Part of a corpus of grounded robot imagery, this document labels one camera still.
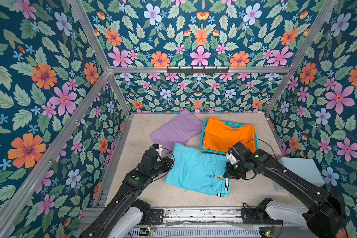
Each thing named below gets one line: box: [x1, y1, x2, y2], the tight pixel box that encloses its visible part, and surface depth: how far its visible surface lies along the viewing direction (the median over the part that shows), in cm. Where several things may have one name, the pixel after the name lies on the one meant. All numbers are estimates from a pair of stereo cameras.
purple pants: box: [149, 108, 204, 155], surface depth 110 cm
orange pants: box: [203, 116, 257, 153], surface depth 98 cm
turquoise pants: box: [164, 142, 232, 198], surface depth 79 cm
